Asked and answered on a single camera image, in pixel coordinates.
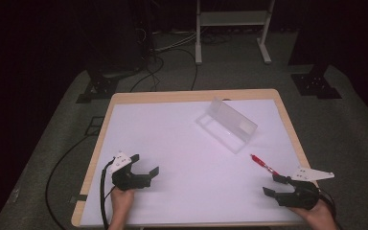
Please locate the person's left hand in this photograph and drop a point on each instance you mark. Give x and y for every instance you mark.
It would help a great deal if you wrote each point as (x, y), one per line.
(121, 201)

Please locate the red pen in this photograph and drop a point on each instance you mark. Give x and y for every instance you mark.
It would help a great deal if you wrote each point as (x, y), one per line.
(263, 164)

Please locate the person's right hand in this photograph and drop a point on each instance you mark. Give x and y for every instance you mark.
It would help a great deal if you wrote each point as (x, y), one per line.
(316, 218)

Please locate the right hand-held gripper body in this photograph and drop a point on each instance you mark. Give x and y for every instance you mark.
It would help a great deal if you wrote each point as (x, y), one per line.
(303, 193)

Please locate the white table mat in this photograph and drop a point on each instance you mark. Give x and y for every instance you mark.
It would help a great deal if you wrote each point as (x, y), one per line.
(179, 166)

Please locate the black tape strip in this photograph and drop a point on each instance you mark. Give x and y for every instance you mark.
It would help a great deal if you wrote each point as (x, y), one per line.
(78, 198)

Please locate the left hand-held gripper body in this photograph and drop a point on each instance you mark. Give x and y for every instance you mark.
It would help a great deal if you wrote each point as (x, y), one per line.
(131, 180)

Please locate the black stand base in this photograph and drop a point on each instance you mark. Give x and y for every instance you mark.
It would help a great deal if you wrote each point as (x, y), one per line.
(314, 84)
(100, 87)

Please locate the white metal stand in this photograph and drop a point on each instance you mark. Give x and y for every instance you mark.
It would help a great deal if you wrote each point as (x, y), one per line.
(233, 17)

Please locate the clear plastic pencil case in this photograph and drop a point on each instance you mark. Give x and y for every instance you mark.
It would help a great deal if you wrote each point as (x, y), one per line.
(228, 126)

